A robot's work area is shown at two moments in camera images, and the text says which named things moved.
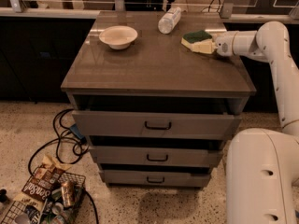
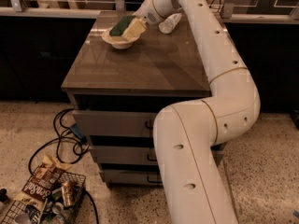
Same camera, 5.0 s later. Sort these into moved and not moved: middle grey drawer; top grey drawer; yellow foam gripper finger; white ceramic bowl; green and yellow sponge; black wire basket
Moved: yellow foam gripper finger; green and yellow sponge
Not moved: black wire basket; top grey drawer; white ceramic bowl; middle grey drawer
